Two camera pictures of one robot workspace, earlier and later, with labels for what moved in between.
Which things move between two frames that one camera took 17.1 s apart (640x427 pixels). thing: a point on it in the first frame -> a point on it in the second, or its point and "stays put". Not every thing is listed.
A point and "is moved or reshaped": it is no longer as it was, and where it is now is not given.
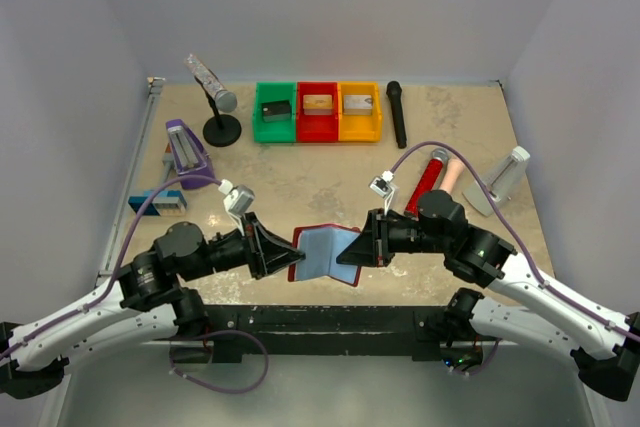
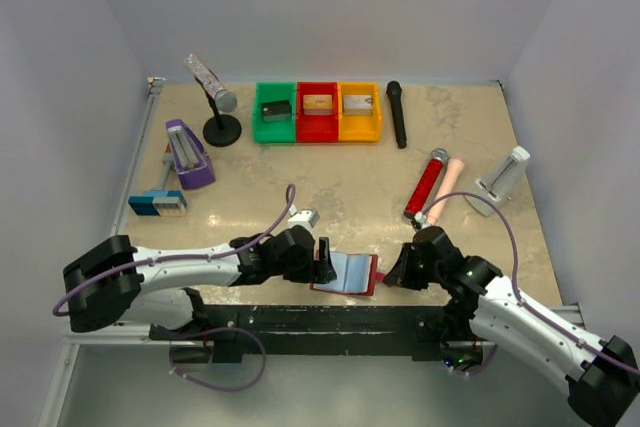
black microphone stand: (222, 129) stays put
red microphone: (428, 180) stays put
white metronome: (499, 184) stays put
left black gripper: (267, 252) -> (322, 270)
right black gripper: (373, 246) -> (400, 274)
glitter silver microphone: (225, 100) stays put
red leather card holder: (322, 245) is moved or reshaped
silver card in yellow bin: (360, 104) stays put
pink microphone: (453, 172) stays put
